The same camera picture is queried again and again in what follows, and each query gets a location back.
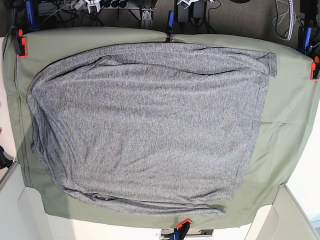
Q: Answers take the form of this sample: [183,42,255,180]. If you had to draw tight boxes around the grey heathered T-shirt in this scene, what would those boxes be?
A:
[27,42,277,218]

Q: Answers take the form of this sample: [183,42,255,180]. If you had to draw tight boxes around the orange black clamp top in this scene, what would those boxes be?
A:
[165,10,174,43]

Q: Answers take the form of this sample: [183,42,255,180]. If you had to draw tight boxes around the orange black clamp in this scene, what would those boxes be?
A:
[165,10,174,43]
[310,56,320,82]
[169,218,192,240]
[11,28,28,58]

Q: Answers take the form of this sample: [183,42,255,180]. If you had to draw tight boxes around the black power adapter left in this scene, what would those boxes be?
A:
[175,0,190,24]

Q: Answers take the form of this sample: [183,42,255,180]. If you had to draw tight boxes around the black power adapter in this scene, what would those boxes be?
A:
[175,0,190,24]
[191,0,207,19]

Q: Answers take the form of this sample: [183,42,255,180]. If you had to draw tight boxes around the orange black clamp bottom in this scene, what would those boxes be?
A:
[169,218,192,240]

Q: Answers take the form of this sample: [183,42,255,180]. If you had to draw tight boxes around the black power adapter right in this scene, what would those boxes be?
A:
[191,0,207,19]

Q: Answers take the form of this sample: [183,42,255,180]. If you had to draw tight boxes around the white power strip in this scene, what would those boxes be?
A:
[58,0,131,12]

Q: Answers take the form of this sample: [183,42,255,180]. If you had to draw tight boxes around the green table cloth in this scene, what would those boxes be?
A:
[0,27,320,229]

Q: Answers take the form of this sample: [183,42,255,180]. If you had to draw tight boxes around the black object left edge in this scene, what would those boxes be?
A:
[0,146,13,170]

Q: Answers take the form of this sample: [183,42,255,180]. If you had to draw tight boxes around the orange black clamp left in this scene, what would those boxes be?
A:
[11,28,28,58]

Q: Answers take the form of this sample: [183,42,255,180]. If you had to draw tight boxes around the orange black clamp right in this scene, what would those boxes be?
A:
[310,56,320,82]

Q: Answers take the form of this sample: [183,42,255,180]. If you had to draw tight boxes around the metal table bracket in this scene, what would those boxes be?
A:
[140,8,154,30]

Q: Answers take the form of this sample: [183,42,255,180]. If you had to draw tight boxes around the blue clamp handle right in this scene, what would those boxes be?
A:
[296,24,313,55]

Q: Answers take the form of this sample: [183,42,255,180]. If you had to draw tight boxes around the blue clamp handle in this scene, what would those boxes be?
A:
[24,0,39,32]
[296,24,313,55]

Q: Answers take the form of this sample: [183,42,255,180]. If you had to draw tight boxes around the blue clamp handle left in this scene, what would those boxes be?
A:
[24,0,39,32]

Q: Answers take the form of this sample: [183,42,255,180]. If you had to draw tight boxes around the grey coiled cable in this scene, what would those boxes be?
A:
[271,0,301,41]

